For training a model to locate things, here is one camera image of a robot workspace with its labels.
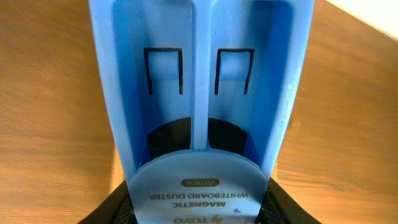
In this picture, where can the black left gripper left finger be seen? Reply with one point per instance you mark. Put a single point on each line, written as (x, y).
(116, 208)

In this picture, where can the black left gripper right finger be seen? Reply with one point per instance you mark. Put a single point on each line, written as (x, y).
(278, 207)

